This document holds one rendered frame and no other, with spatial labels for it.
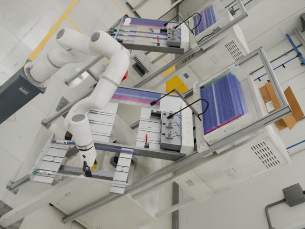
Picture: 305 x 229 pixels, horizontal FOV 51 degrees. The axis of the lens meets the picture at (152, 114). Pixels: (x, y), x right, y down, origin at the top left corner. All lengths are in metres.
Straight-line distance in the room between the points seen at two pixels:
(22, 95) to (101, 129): 0.55
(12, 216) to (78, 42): 1.19
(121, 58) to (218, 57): 1.95
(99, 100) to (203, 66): 2.04
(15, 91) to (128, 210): 1.20
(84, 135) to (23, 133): 1.44
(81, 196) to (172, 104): 0.98
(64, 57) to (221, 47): 1.74
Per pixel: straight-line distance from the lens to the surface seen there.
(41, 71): 2.13
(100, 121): 2.29
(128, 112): 3.75
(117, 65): 1.51
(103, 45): 1.63
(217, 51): 3.32
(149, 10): 6.61
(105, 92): 1.50
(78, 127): 1.48
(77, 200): 2.60
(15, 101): 2.31
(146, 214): 2.62
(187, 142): 2.11
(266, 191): 3.57
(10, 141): 2.79
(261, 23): 5.18
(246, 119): 1.94
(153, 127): 2.29
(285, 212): 3.36
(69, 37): 1.93
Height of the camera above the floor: 2.05
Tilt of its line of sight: 25 degrees down
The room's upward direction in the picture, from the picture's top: 59 degrees clockwise
